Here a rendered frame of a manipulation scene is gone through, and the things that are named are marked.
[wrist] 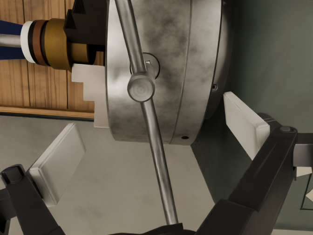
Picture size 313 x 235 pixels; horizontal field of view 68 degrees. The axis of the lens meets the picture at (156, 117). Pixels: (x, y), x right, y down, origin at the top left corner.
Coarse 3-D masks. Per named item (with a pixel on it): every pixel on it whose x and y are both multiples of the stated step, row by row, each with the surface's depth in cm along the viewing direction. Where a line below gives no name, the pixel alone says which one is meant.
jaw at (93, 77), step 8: (72, 64) 38; (80, 64) 38; (72, 72) 39; (80, 72) 39; (88, 72) 39; (96, 72) 39; (104, 72) 39; (72, 80) 39; (80, 80) 39; (88, 80) 39; (96, 80) 39; (104, 80) 39; (88, 88) 39; (96, 88) 39; (104, 88) 39; (88, 96) 39; (96, 96) 39; (104, 96) 39; (96, 104) 39; (104, 104) 39; (96, 112) 40; (104, 112) 40; (96, 120) 40; (104, 120) 40
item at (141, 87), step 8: (144, 72) 19; (152, 72) 21; (136, 80) 18; (144, 80) 18; (152, 80) 18; (128, 88) 18; (136, 88) 18; (144, 88) 18; (152, 88) 18; (136, 96) 18; (144, 96) 18; (152, 96) 18
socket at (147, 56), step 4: (144, 52) 26; (144, 56) 25; (148, 56) 25; (152, 56) 25; (144, 60) 26; (148, 60) 26; (152, 60) 26; (156, 60) 26; (152, 64) 26; (156, 64) 26; (156, 68) 26; (132, 72) 26; (156, 72) 26; (156, 76) 26
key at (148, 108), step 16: (128, 0) 17; (128, 16) 17; (128, 32) 18; (128, 48) 18; (144, 64) 19; (144, 112) 20; (160, 144) 21; (160, 160) 21; (160, 176) 22; (160, 192) 22
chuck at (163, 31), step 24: (144, 0) 25; (168, 0) 25; (120, 24) 25; (144, 24) 25; (168, 24) 25; (120, 48) 25; (144, 48) 25; (168, 48) 25; (120, 72) 26; (168, 72) 26; (120, 96) 27; (168, 96) 27; (120, 120) 30; (168, 120) 30
